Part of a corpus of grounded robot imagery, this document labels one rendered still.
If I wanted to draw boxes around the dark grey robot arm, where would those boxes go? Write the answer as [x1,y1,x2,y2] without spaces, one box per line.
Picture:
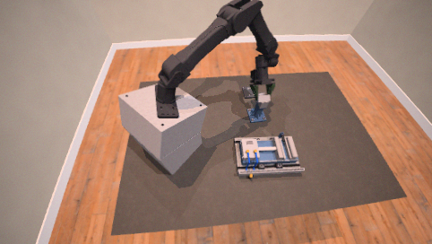
[155,0,279,118]

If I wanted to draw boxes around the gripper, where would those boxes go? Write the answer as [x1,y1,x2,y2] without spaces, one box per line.
[250,67,275,100]

